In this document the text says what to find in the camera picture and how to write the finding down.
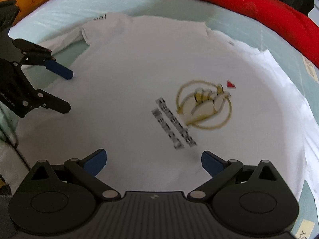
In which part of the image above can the white t-shirt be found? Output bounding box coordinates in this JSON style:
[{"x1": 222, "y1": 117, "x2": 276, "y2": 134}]
[{"x1": 17, "y1": 13, "x2": 318, "y2": 196}]

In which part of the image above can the teal plaid bed blanket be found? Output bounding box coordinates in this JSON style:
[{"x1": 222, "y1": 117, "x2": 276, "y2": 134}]
[{"x1": 1, "y1": 0, "x2": 318, "y2": 238}]

